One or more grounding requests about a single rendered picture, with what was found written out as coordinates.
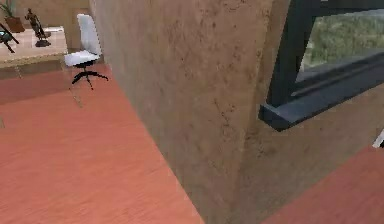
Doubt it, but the white office chair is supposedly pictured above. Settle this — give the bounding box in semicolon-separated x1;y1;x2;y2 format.
63;13;110;91

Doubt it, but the dark framed window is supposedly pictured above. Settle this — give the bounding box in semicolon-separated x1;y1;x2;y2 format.
258;0;384;132

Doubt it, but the light wooden table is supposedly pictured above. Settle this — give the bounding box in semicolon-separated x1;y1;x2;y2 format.
0;26;84;129

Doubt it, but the dark bronze statue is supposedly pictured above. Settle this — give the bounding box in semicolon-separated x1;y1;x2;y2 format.
24;8;52;48

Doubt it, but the white black object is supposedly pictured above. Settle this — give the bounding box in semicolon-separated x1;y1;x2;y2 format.
371;129;384;150

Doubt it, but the potted house plant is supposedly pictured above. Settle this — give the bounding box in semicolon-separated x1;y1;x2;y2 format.
0;0;26;34

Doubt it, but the black desk lamp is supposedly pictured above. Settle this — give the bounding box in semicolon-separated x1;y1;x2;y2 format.
0;23;20;54

